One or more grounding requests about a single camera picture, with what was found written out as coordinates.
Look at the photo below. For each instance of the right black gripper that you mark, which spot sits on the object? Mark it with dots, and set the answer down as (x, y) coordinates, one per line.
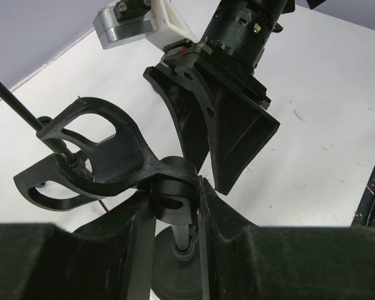
(219, 109)

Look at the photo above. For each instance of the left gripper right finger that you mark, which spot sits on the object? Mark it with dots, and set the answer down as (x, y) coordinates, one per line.
(240, 260)

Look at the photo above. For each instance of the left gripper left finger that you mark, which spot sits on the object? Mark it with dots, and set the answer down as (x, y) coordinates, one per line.
(108, 258)

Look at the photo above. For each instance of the black round-base stand front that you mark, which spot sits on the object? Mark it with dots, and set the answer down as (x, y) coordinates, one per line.
(99, 152)

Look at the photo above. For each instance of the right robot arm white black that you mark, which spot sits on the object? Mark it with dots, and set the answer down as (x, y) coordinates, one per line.
(242, 29)

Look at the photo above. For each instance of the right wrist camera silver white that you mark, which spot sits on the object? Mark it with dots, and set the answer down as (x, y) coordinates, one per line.
(124, 22)

